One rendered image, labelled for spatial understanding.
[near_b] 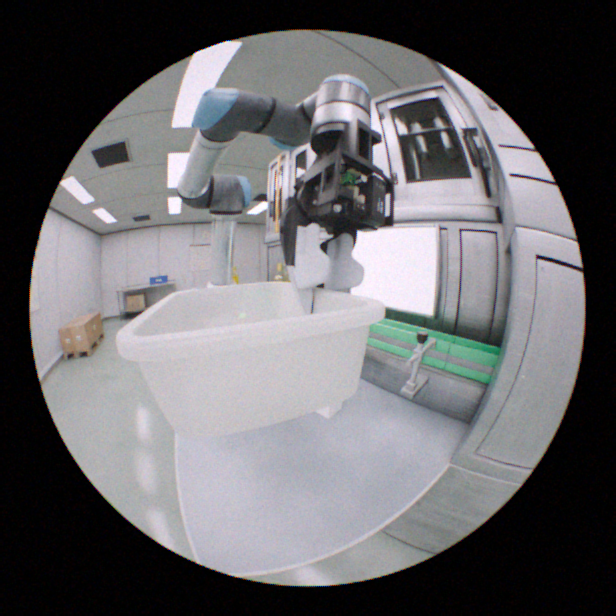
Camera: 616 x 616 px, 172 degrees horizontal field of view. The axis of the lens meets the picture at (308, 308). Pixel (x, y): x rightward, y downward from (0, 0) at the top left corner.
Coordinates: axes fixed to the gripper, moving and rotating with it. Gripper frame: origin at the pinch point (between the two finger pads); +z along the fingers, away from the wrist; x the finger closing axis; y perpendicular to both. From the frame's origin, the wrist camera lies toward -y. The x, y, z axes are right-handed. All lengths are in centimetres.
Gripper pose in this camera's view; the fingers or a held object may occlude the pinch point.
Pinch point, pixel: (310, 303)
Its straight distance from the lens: 22.0
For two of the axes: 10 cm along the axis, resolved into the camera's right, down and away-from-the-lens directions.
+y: 4.9, 1.9, -8.5
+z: -1.3, 9.8, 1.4
